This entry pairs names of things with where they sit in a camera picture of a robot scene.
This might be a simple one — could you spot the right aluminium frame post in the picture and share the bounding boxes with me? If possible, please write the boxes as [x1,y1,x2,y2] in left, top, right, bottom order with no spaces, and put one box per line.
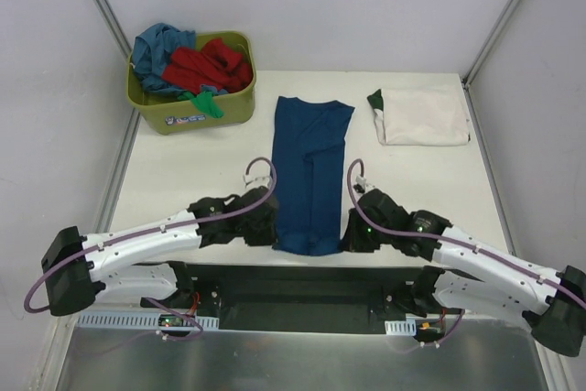
[461,0,524,90]

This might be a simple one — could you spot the green t-shirt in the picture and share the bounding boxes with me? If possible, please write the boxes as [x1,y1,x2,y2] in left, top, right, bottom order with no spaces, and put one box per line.
[178,91,224,119]

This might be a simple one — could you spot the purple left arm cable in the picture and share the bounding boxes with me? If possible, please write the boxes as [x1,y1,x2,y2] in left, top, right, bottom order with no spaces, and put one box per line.
[22,157,279,342]

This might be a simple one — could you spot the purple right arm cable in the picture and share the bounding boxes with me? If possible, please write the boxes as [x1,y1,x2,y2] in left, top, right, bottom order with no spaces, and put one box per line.
[346,157,586,349]

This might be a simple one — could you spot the white slotted cable duct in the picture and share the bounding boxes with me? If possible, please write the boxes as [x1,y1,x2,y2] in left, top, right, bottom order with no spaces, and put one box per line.
[77,311,193,331]

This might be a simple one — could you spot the red t-shirt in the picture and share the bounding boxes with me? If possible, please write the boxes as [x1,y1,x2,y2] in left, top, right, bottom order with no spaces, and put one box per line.
[162,38,254,93]

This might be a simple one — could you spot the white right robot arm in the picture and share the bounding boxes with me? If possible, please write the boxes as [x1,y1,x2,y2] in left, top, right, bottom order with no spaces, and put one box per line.
[342,184,585,357]

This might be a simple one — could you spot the light blue t-shirt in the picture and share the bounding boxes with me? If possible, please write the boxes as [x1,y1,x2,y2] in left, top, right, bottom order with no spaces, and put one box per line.
[131,23,196,95]

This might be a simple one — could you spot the white folded t-shirt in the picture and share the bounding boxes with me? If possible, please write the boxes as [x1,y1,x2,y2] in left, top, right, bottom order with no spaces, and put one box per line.
[367,86,471,147]

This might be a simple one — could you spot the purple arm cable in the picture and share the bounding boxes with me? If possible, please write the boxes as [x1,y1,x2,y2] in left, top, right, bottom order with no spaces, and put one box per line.
[22,157,279,342]
[346,157,586,349]

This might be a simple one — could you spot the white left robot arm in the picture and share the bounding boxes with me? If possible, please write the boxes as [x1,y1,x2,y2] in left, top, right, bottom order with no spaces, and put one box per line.
[41,186,279,317]

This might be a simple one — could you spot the olive green plastic bin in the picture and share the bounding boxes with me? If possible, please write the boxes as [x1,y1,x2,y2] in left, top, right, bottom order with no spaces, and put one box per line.
[126,29,257,136]

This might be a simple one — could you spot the dark blue printed t-shirt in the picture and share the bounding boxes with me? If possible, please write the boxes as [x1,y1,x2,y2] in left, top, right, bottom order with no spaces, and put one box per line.
[272,96,354,256]

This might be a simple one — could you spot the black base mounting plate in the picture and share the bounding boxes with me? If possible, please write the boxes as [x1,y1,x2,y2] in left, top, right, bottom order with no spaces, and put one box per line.
[155,262,424,334]

